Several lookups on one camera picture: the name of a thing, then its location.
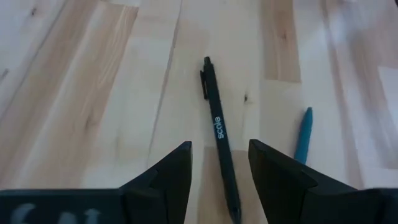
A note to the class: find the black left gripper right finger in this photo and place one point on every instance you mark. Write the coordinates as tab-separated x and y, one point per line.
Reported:
286	193

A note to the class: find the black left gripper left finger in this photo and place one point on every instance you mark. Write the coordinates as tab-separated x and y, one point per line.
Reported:
155	199

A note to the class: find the blue pen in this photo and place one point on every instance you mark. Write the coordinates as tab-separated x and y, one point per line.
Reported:
304	133

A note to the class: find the black pen scale print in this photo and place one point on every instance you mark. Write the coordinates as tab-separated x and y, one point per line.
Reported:
211	93

